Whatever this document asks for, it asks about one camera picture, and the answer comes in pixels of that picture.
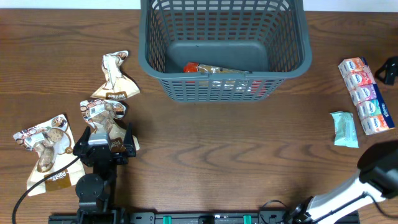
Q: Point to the grey plastic laundry basket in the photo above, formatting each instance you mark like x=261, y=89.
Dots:
x=268, y=40

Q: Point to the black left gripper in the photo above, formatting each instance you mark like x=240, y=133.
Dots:
x=122, y=157

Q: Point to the dried mushroom bag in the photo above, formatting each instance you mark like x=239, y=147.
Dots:
x=53, y=142
x=102, y=116
x=117, y=86

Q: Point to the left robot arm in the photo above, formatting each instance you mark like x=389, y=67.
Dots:
x=96, y=190

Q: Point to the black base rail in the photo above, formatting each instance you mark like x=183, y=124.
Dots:
x=261, y=217

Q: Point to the Kleenex tissue multipack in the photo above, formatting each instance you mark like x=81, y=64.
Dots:
x=365, y=94

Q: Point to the mint green wipes packet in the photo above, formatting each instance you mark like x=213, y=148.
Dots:
x=345, y=132

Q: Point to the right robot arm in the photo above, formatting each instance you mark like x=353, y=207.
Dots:
x=375, y=179

